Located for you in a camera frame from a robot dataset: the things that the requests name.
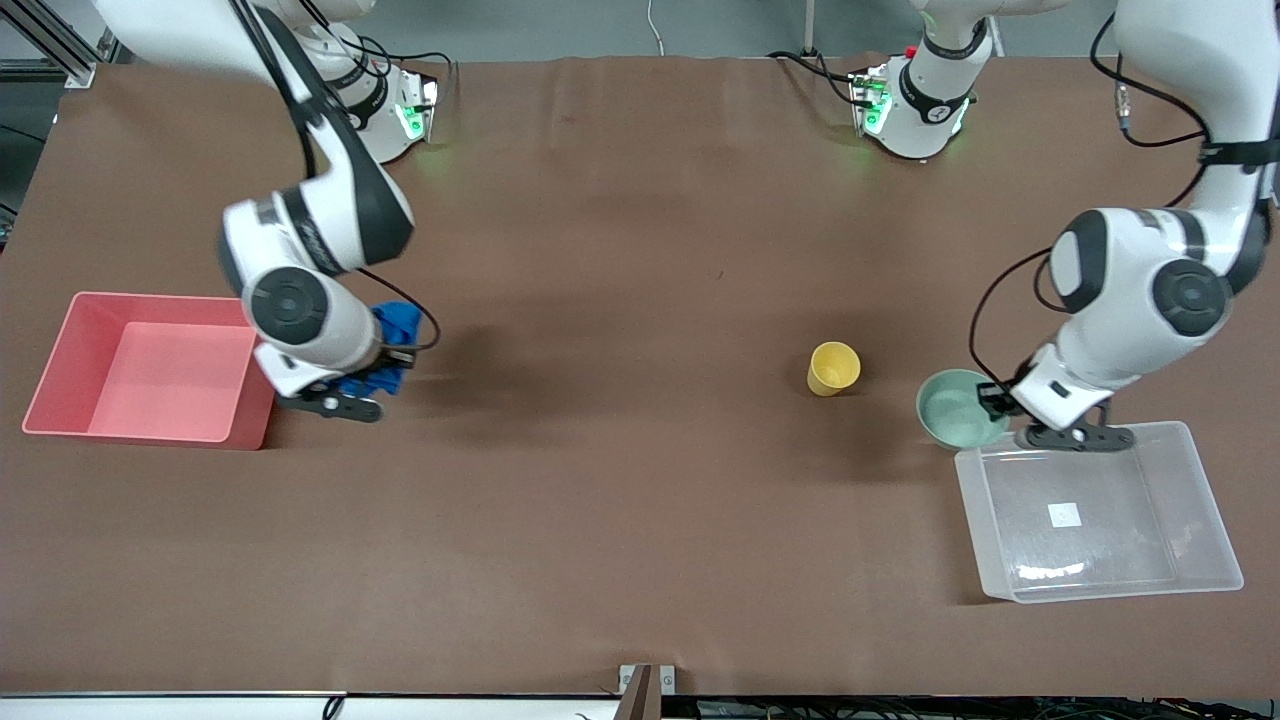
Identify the pink plastic bin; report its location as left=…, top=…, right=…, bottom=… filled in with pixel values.
left=22, top=291, right=279, bottom=451

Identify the clear plastic box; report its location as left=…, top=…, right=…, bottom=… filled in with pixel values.
left=954, top=421, right=1245, bottom=605

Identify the brown table cover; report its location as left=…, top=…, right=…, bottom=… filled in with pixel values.
left=0, top=52, right=1280, bottom=698

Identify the white table edge strip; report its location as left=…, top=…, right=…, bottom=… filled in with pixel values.
left=0, top=690, right=626, bottom=720

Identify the grey metal bracket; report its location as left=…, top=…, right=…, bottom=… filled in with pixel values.
left=618, top=664, right=677, bottom=720

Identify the blue cloth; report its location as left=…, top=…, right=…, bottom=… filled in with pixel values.
left=338, top=301, right=424, bottom=398

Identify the black power cable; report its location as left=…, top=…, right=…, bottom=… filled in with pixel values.
left=768, top=50, right=863, bottom=106
left=360, top=38, right=461, bottom=101

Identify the light green bowl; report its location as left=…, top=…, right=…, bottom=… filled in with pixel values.
left=916, top=369, right=1013, bottom=450

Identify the aluminium frame profile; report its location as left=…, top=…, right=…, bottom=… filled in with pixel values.
left=0, top=0, right=123, bottom=89

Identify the yellow plastic cup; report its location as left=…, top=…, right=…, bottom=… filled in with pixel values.
left=807, top=341, right=862, bottom=398

